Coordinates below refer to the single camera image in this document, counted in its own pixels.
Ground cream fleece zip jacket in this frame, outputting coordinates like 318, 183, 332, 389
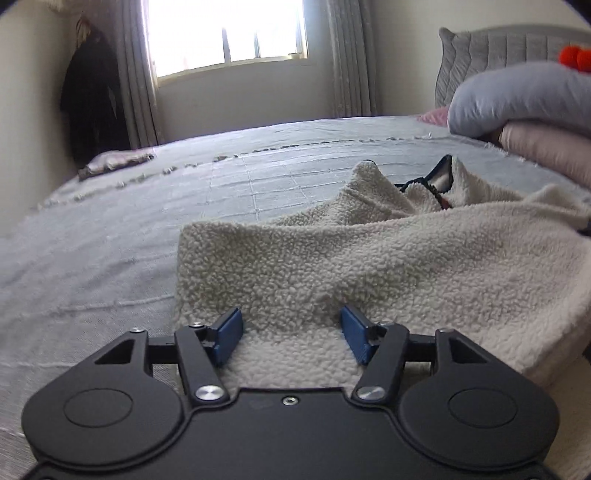
174, 154, 591, 480

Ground dark hanging clothes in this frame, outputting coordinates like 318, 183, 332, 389
60, 17, 130, 169

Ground grey quilted bedspread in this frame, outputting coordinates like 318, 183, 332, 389
1, 117, 590, 479

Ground small pink pillow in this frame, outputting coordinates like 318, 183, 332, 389
418, 106, 449, 127

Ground grey pillow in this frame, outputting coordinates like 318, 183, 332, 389
448, 62, 590, 138

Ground left grey curtain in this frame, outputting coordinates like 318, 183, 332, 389
114, 1, 164, 149

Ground grey curtain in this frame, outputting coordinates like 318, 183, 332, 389
327, 0, 379, 118
114, 1, 164, 149

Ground grey quilted headboard cushion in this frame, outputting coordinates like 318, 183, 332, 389
434, 24, 590, 108

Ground window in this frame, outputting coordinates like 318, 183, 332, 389
145, 0, 308, 79

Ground right grey curtain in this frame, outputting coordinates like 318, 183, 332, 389
327, 0, 379, 118

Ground red orange plush toy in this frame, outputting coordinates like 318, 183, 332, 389
558, 45, 591, 73

